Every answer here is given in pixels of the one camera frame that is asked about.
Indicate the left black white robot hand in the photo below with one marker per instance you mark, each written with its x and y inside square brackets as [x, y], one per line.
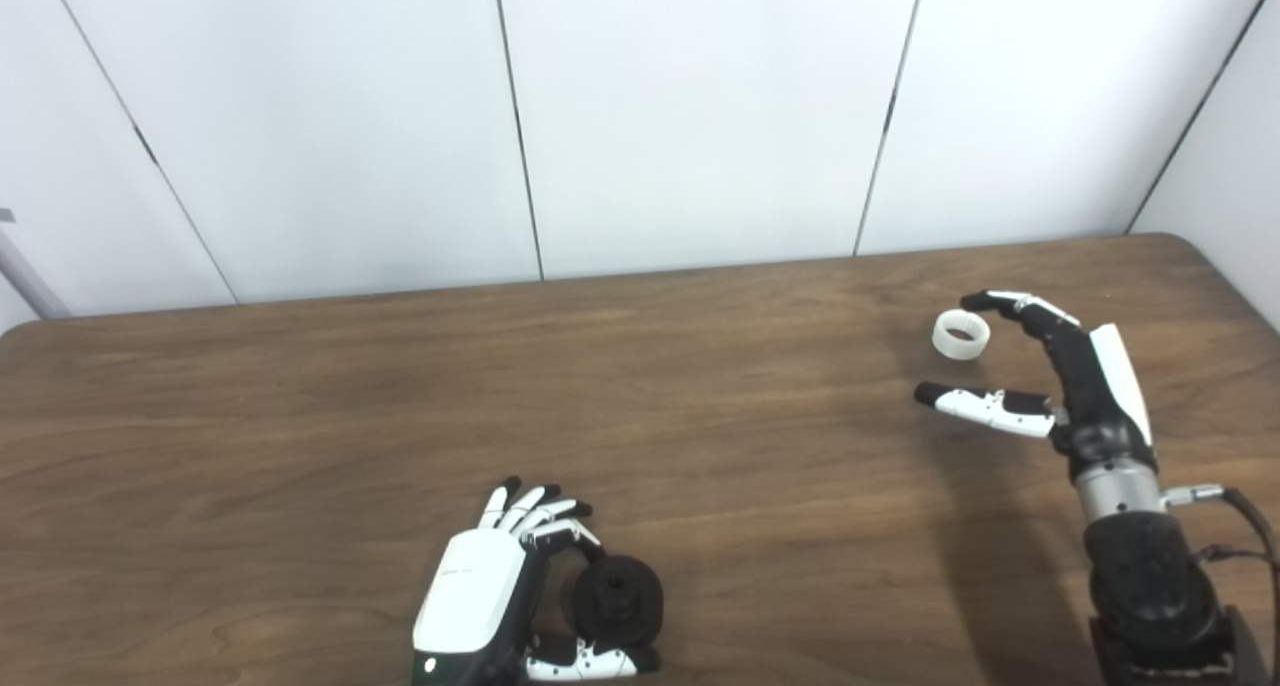
[470, 596]

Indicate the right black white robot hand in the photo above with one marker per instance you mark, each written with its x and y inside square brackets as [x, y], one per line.
[1095, 396]

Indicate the round black plastic part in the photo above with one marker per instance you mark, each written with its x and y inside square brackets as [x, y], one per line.
[620, 606]

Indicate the grey wall corner post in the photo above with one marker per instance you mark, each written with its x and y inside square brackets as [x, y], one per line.
[25, 271]

